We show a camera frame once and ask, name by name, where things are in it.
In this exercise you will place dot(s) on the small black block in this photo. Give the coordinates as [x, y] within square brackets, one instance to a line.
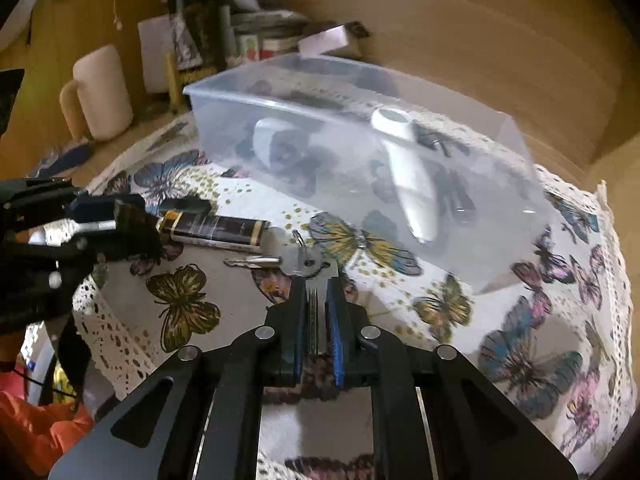
[184, 206]

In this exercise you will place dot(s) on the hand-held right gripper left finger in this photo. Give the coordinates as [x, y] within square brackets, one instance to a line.
[299, 332]

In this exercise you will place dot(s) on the white round plastic object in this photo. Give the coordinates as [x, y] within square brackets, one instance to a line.
[272, 142]

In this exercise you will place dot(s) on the stack of small boxes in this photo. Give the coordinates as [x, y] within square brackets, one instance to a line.
[270, 35]

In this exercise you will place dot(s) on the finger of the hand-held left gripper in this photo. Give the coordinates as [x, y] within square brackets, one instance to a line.
[131, 242]
[107, 206]

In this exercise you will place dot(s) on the white paper card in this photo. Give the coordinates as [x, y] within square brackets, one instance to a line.
[152, 55]

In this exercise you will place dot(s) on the dark glass bottle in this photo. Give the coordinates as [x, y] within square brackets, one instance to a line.
[192, 15]

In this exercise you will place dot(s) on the round-head silver key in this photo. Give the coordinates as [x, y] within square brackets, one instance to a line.
[302, 262]

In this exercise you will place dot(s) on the butterfly print tablecloth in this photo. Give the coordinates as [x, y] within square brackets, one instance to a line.
[200, 290]

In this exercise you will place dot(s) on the clear plastic storage box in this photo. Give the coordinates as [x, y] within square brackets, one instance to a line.
[350, 160]

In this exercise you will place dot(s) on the blue flat object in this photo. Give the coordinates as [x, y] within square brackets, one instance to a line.
[70, 156]

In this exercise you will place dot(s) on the cream ceramic mug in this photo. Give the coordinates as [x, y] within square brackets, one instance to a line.
[102, 92]

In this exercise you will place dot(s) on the orange cloth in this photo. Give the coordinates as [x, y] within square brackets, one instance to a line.
[40, 425]

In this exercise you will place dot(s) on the black and gold lighter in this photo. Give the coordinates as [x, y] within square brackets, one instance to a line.
[215, 231]

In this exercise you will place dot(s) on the white cardboard box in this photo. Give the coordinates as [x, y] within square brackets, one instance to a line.
[332, 42]

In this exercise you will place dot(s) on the white bottle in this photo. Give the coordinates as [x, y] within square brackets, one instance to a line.
[412, 180]

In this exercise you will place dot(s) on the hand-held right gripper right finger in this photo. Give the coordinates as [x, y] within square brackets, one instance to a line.
[336, 342]

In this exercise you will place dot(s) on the long silver key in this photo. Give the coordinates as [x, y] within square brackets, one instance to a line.
[252, 261]

